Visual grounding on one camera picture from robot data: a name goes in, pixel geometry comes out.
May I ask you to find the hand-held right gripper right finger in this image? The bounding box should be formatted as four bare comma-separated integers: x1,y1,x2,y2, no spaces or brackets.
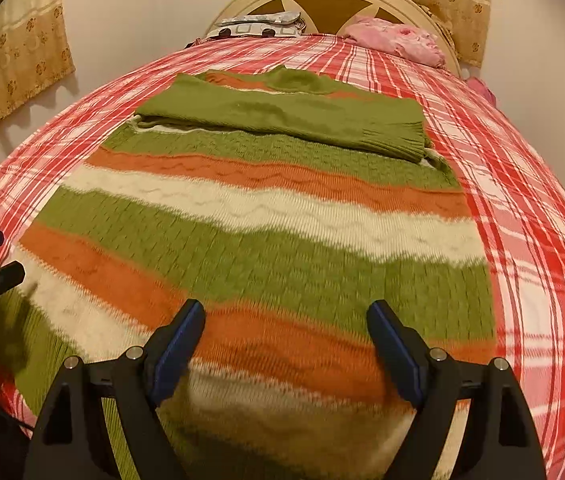
366,300,548,480

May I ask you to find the green orange white striped sweater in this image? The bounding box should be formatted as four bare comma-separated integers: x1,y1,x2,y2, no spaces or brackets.
0,66,498,480

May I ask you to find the beige floral curtain panel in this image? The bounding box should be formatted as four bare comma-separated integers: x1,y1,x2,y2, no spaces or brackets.
379,0,493,67

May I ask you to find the cream wooden headboard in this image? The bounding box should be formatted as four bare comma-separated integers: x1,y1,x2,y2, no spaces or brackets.
206,0,463,78

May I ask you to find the pink floral pillow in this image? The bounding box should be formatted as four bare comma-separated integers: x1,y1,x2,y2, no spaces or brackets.
345,16,447,68

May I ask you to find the red plaid bed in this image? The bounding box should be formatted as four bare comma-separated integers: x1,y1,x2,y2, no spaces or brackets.
0,32,565,480

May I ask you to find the pink cloth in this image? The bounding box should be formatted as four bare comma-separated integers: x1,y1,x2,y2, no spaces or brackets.
465,76,495,106

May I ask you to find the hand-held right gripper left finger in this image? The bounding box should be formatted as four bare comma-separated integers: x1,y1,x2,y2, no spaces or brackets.
22,298,206,480

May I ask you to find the wide beige floral curtain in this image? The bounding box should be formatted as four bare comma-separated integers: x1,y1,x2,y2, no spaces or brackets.
0,0,76,163

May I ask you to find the grey patterned pillow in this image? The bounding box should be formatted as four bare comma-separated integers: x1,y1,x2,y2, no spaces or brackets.
212,10,308,40

